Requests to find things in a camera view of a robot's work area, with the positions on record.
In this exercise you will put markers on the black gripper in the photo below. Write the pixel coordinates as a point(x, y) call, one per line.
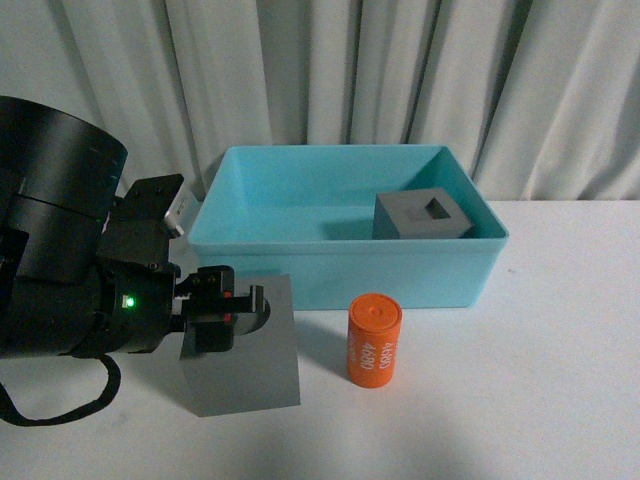
point(138, 282)

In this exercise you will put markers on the gray solid block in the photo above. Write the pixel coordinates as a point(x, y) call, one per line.
point(259, 372)

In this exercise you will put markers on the orange cylinder with white numbers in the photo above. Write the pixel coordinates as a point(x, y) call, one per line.
point(374, 325)

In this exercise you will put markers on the gray block with square hole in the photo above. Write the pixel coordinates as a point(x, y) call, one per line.
point(419, 214)

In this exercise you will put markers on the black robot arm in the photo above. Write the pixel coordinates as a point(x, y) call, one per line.
point(85, 272)

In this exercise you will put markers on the blue plastic box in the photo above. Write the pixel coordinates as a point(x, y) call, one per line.
point(308, 211)

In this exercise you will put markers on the white curtain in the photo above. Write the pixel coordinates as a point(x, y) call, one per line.
point(538, 100)

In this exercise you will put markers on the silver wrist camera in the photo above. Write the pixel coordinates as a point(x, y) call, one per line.
point(181, 213)

